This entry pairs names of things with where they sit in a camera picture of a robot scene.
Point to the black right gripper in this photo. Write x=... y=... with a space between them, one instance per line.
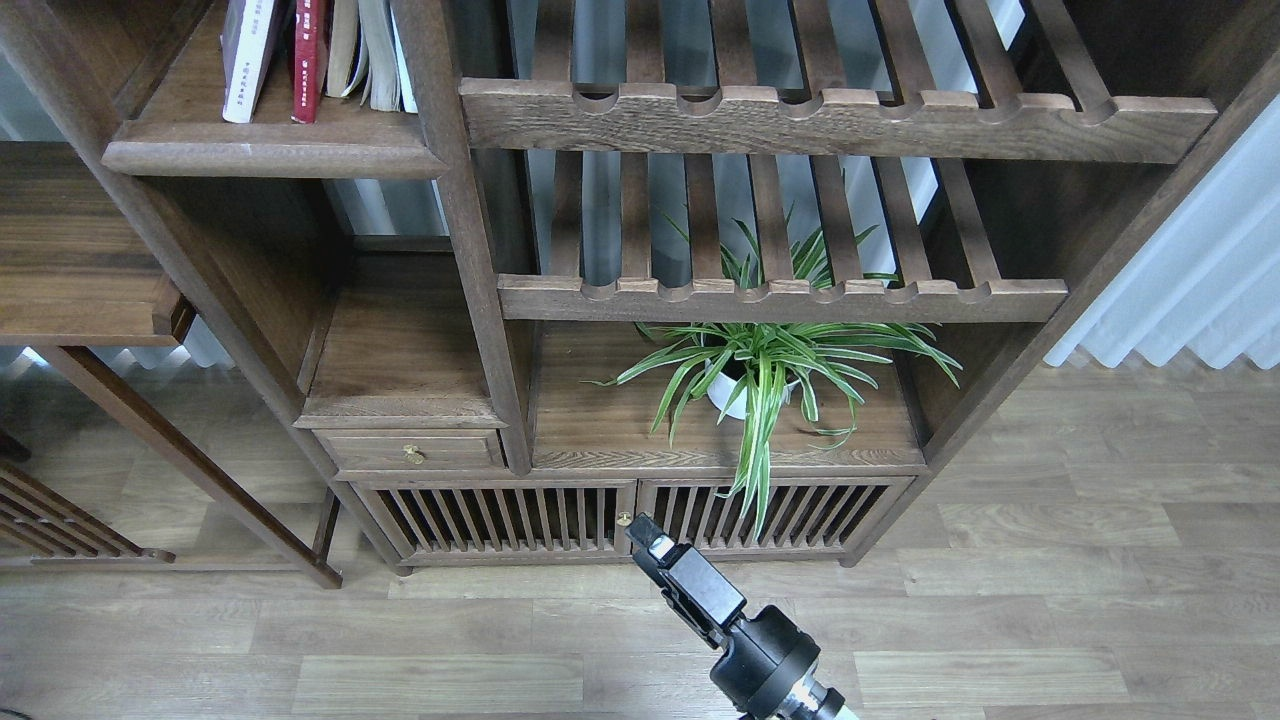
x=767 y=664

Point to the red book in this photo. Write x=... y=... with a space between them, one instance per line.
x=309 y=54

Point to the pale lavender book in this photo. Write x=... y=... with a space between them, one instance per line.
x=248 y=38

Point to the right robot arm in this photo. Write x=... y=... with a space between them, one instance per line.
x=767 y=666

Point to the upright white books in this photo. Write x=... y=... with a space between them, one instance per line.
x=388 y=85

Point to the white plant pot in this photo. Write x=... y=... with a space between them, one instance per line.
x=722 y=390

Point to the spider plant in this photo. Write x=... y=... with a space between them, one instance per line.
x=836 y=352

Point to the brass drawer knob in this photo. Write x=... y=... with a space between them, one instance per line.
x=413 y=455

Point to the dark wooden bookshelf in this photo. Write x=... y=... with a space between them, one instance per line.
x=458 y=280

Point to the white curtain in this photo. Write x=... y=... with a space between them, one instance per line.
x=1208 y=279

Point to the upright beige book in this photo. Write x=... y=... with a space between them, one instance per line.
x=345 y=62

